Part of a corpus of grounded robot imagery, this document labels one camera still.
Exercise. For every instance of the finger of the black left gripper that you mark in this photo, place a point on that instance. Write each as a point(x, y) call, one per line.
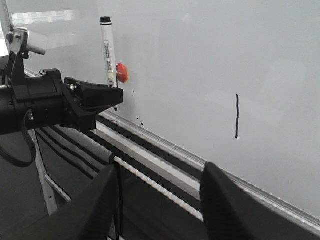
point(94, 97)

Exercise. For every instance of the red round magnet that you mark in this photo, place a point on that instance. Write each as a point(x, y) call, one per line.
point(122, 73)

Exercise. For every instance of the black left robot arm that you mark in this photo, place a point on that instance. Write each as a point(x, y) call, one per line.
point(38, 110)

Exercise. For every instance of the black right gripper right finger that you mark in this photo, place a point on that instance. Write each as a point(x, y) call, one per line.
point(229, 213)

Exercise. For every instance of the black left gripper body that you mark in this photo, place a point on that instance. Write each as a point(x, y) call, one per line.
point(73, 113)

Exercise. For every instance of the white whiteboard marker black tip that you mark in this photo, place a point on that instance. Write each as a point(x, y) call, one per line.
point(109, 51)

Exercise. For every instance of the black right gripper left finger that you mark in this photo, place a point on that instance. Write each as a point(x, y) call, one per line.
point(88, 216)

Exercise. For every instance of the large white whiteboard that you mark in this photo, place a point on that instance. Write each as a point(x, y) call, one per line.
point(194, 39)

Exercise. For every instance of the white whiteboard stand frame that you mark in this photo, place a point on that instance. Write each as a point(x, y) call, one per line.
point(260, 131)

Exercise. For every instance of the dark hanging flip panel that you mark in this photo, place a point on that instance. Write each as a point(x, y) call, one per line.
point(73, 159)

